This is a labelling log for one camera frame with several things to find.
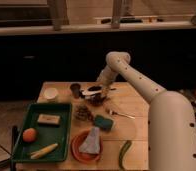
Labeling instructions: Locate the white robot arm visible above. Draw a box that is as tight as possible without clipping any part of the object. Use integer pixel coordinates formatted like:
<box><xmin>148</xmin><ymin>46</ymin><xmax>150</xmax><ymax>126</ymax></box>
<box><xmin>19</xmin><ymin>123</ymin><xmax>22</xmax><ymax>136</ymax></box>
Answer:
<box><xmin>97</xmin><ymin>51</ymin><xmax>196</xmax><ymax>171</ymax></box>

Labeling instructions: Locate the purple bowl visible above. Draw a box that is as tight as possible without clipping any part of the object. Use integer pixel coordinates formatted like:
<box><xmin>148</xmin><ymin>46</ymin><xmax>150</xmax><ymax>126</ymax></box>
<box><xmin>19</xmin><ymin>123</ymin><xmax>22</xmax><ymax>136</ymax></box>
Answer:
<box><xmin>86</xmin><ymin>88</ymin><xmax>108</xmax><ymax>106</ymax></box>

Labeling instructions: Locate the small white bowl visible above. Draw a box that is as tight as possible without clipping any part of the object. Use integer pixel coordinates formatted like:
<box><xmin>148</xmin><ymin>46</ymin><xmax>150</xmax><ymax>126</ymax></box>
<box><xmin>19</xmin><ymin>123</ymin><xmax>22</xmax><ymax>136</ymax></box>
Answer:
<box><xmin>43</xmin><ymin>88</ymin><xmax>58</xmax><ymax>101</ymax></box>

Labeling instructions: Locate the small metal cup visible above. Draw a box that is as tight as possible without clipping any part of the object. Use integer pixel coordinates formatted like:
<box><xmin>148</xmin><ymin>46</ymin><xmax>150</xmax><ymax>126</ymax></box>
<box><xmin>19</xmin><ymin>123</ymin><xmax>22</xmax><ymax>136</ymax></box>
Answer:
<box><xmin>70</xmin><ymin>83</ymin><xmax>81</xmax><ymax>98</ymax></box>

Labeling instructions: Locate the wooden table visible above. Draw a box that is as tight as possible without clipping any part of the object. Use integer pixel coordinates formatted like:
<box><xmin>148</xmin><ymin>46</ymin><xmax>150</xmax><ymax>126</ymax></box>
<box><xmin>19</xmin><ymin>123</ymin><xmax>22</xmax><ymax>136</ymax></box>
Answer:
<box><xmin>16</xmin><ymin>82</ymin><xmax>149</xmax><ymax>171</ymax></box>

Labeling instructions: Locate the brown pine cone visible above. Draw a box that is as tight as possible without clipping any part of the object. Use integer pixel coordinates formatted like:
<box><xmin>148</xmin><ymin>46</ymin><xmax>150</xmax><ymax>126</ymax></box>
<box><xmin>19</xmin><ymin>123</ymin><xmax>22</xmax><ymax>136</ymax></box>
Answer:
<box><xmin>75</xmin><ymin>105</ymin><xmax>94</xmax><ymax>121</ymax></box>

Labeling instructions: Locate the teal sponge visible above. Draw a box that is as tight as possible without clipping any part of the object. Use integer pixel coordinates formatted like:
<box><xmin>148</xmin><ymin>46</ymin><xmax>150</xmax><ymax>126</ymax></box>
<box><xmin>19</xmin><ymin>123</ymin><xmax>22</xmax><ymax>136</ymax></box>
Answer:
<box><xmin>94</xmin><ymin>115</ymin><xmax>113</xmax><ymax>131</ymax></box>

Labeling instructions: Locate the grey cloth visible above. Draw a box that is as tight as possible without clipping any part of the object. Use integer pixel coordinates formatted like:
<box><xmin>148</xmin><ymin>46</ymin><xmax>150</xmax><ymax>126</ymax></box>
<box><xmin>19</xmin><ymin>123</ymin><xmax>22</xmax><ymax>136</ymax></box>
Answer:
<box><xmin>79</xmin><ymin>127</ymin><xmax>100</xmax><ymax>154</ymax></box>

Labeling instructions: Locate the green plastic tray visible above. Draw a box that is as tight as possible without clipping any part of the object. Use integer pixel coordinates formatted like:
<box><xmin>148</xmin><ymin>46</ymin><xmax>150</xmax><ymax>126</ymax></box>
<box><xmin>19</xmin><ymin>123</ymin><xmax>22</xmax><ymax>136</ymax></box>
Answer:
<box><xmin>12</xmin><ymin>103</ymin><xmax>72</xmax><ymax>163</ymax></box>

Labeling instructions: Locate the tan wooden block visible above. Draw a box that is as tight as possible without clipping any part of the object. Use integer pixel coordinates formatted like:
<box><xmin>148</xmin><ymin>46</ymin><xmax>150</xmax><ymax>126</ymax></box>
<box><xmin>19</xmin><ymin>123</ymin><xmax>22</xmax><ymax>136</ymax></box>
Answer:
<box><xmin>37</xmin><ymin>114</ymin><xmax>60</xmax><ymax>125</ymax></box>

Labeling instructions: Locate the green chili pepper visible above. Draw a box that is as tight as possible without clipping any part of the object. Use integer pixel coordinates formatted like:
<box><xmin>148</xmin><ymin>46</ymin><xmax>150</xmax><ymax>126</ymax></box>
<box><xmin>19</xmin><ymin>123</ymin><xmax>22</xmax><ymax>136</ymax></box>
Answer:
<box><xmin>118</xmin><ymin>140</ymin><xmax>132</xmax><ymax>171</ymax></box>

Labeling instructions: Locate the orange plate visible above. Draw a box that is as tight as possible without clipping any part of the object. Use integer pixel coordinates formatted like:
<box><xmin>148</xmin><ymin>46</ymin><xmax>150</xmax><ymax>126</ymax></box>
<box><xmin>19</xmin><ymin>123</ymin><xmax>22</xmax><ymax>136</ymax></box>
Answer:
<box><xmin>70</xmin><ymin>131</ymin><xmax>103</xmax><ymax>164</ymax></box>

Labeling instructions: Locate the yellow corn cob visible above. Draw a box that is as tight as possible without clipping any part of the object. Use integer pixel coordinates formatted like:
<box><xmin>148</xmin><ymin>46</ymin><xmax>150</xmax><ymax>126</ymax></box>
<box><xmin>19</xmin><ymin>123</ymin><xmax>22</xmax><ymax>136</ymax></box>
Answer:
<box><xmin>30</xmin><ymin>143</ymin><xmax>58</xmax><ymax>159</ymax></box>

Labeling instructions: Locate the orange fruit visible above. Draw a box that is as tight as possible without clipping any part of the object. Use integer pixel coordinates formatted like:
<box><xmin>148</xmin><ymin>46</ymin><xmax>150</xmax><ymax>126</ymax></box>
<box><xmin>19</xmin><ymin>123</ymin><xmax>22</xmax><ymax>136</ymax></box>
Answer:
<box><xmin>22</xmin><ymin>128</ymin><xmax>37</xmax><ymax>143</ymax></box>

